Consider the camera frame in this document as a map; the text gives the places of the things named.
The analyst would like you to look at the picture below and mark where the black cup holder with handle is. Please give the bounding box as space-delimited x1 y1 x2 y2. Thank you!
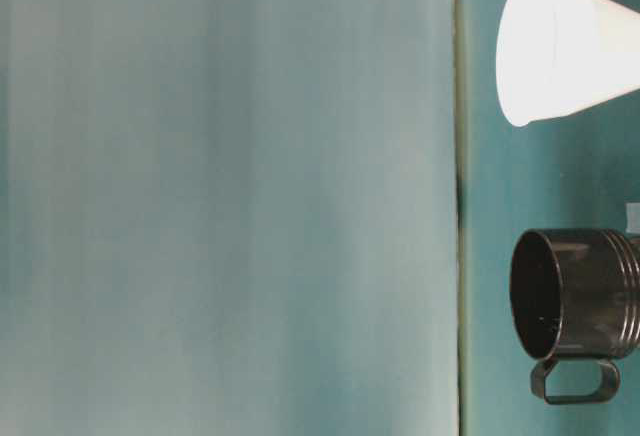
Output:
509 228 639 405

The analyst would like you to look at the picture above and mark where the white paper cup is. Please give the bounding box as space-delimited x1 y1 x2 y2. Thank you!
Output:
495 0 639 127

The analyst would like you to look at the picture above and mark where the pale blue tape piece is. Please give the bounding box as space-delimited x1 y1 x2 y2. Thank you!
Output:
626 202 640 234

